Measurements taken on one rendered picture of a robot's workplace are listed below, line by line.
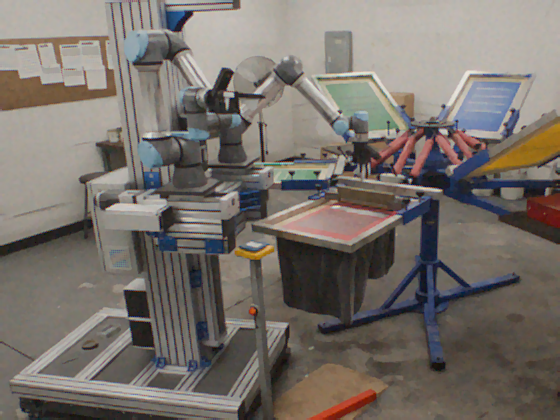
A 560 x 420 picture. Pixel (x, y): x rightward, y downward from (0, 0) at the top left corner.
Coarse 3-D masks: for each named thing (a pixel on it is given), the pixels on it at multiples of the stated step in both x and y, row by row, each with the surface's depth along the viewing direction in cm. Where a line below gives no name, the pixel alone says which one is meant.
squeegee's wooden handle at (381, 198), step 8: (344, 192) 313; (352, 192) 310; (360, 192) 307; (368, 192) 304; (376, 192) 302; (384, 192) 300; (360, 200) 309; (368, 200) 306; (376, 200) 303; (384, 200) 300; (392, 200) 297
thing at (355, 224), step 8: (368, 208) 309; (352, 216) 296; (360, 216) 296; (368, 216) 296; (392, 216) 296; (336, 224) 284; (344, 224) 284; (352, 224) 284; (360, 224) 284; (368, 224) 283; (376, 224) 283; (320, 232) 274; (328, 232) 273; (336, 232) 273; (344, 232) 273; (352, 232) 273; (360, 232) 272
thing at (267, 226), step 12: (300, 204) 307; (312, 204) 311; (276, 216) 288; (288, 216) 295; (396, 216) 284; (252, 228) 278; (264, 228) 273; (276, 228) 270; (288, 228) 269; (372, 228) 267; (384, 228) 271; (300, 240) 262; (312, 240) 258; (324, 240) 254; (336, 240) 252; (360, 240) 253
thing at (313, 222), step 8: (360, 208) 310; (312, 216) 298; (320, 216) 297; (328, 216) 297; (336, 216) 297; (344, 216) 297; (288, 224) 286; (296, 224) 286; (304, 224) 285; (312, 224) 285; (320, 224) 285; (328, 224) 285; (312, 232) 274
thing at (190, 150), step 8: (176, 136) 233; (184, 136) 233; (184, 144) 233; (192, 144) 236; (184, 152) 233; (192, 152) 237; (200, 152) 242; (184, 160) 236; (192, 160) 238; (200, 160) 242
